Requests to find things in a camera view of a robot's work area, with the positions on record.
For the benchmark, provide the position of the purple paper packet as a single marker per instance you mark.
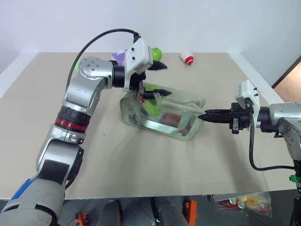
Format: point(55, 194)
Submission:
point(118, 56)

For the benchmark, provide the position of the brown wooden panel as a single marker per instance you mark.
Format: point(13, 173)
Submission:
point(290, 77)

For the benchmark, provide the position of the green toy apple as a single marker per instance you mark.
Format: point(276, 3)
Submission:
point(158, 54)

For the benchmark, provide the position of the dark rounded shape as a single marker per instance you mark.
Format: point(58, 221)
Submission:
point(168, 212)

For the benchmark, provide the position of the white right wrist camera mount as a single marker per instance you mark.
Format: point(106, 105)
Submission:
point(249, 96)

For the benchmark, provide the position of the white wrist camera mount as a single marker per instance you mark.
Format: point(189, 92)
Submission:
point(138, 54)
point(249, 96)

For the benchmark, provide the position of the transparent green zip pouch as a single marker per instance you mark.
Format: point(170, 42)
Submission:
point(181, 106)

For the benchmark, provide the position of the red item inside pouch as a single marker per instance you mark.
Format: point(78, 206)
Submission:
point(172, 120)

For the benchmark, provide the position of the white and red toy capsule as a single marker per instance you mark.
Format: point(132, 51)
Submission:
point(187, 57)

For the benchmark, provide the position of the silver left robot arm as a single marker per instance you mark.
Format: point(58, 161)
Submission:
point(77, 94)

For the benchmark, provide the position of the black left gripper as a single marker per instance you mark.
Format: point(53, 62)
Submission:
point(137, 81)

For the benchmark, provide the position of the clear bag of snacks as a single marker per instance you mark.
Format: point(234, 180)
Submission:
point(244, 202)

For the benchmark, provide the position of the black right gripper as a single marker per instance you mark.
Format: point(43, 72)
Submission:
point(241, 118)

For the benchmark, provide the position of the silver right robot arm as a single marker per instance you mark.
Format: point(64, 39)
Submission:
point(284, 117)

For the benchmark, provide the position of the orange black clamp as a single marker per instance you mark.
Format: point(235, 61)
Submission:
point(191, 212)
point(81, 219)

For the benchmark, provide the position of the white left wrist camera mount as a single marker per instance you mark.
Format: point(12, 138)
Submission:
point(138, 54)

